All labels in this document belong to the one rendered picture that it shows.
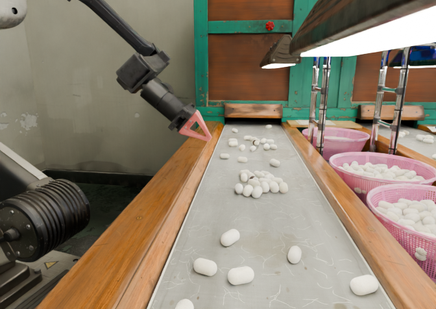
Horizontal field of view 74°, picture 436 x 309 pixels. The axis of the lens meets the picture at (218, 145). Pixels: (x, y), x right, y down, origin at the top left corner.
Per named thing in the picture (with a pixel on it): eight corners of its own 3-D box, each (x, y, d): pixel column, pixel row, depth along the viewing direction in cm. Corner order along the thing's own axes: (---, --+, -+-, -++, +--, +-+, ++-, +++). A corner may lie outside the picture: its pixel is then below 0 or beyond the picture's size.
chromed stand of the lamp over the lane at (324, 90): (268, 173, 102) (274, 38, 92) (264, 157, 122) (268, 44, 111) (323, 174, 101) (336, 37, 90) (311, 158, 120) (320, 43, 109)
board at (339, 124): (290, 127, 139) (290, 124, 139) (286, 122, 154) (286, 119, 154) (362, 128, 136) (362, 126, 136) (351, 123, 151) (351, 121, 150)
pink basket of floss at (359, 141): (344, 168, 108) (347, 143, 106) (287, 152, 129) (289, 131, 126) (379, 156, 124) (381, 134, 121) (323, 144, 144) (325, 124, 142)
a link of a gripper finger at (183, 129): (220, 126, 78) (193, 103, 77) (217, 131, 71) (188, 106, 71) (204, 144, 80) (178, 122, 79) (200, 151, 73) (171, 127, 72)
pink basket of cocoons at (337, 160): (373, 224, 68) (378, 186, 65) (309, 184, 93) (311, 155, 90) (459, 210, 75) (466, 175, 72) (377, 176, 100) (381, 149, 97)
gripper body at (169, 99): (196, 106, 78) (175, 88, 77) (189, 111, 68) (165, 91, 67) (181, 124, 80) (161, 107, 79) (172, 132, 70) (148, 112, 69)
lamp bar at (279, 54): (269, 63, 74) (270, 33, 72) (259, 67, 134) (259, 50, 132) (302, 63, 73) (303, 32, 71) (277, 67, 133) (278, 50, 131)
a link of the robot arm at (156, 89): (133, 93, 70) (148, 74, 69) (142, 93, 77) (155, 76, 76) (156, 112, 71) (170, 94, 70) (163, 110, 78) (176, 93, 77)
